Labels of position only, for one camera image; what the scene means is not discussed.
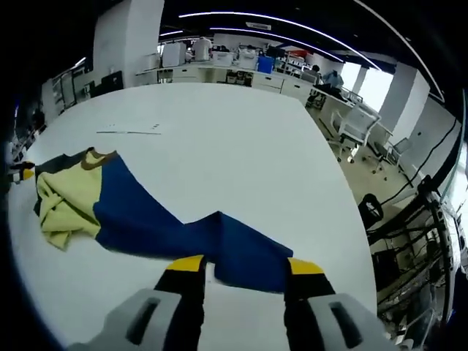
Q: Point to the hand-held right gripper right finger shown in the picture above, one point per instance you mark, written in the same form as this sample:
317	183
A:
321	318

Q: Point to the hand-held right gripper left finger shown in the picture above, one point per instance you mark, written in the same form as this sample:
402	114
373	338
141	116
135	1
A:
157	314

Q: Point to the yellow blue grey garment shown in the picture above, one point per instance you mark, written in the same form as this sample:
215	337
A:
146	219

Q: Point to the black equipment rack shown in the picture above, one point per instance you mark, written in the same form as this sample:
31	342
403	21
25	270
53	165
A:
409	234

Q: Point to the wide white pillar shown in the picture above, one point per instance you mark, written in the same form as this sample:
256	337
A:
128	44

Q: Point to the white office chair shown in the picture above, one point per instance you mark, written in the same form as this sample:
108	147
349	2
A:
400	148
356	124

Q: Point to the white tall cabinet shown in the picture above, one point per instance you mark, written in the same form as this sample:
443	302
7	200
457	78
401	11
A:
173	55

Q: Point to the white cabinet row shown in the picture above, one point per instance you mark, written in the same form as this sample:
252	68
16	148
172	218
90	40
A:
204	73

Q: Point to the narrow white pillar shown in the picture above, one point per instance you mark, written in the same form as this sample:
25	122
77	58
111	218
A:
402	95

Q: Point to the blue storage box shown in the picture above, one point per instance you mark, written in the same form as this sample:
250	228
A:
265	64

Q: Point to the long ceiling light strip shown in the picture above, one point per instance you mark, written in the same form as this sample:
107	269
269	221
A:
237	14

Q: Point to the short ceiling light strip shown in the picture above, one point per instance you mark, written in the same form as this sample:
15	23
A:
256	31

